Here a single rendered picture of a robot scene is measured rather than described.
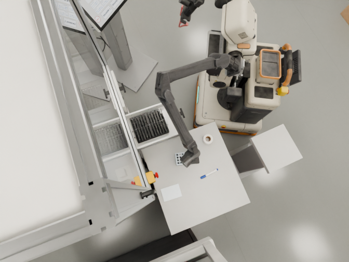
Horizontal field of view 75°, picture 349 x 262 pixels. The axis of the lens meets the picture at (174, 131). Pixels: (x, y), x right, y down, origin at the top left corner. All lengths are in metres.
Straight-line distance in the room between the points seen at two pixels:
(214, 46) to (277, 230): 1.85
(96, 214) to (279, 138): 1.60
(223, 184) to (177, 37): 1.94
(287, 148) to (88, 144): 1.61
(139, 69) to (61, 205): 2.37
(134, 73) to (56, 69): 2.24
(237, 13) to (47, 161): 1.20
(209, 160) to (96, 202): 1.32
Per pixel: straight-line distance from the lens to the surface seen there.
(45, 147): 0.47
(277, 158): 1.81
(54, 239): 0.42
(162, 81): 1.13
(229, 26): 1.38
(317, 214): 2.82
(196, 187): 1.62
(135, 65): 2.74
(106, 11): 1.90
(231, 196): 1.67
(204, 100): 2.29
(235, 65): 1.40
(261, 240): 2.58
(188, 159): 1.38
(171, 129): 1.59
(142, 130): 1.53
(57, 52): 0.50
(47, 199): 0.45
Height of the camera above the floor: 2.37
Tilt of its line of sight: 75 degrees down
